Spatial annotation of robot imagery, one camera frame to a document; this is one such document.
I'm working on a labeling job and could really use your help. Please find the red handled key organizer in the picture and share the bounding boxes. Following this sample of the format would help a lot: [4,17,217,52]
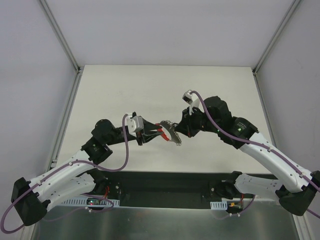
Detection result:
[156,120,182,146]

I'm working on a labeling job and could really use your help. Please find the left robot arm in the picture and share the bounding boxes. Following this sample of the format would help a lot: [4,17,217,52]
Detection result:
[11,115,162,226]

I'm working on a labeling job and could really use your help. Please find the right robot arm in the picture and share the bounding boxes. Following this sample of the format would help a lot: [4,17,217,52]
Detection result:
[173,90,320,216]

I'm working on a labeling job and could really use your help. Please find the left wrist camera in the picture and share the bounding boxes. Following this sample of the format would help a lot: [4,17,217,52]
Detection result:
[124,112,144,137]

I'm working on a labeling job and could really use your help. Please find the right white cable duct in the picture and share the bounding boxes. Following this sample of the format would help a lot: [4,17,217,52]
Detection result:
[210,200,228,211]

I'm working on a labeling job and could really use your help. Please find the white cable duct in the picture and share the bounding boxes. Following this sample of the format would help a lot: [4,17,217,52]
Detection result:
[210,200,228,211]
[59,196,120,208]

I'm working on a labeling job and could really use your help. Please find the left white cable duct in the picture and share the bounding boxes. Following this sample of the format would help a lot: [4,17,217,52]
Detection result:
[59,196,120,208]

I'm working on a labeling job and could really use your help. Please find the left aluminium frame post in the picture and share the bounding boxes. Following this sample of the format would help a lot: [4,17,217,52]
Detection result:
[37,0,81,73]

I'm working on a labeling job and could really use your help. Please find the aluminium frame post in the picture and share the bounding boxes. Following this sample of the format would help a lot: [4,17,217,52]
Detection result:
[252,0,303,75]
[37,0,81,73]

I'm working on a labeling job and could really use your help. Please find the right aluminium frame post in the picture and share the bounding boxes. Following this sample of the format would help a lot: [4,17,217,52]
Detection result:
[252,0,303,75]

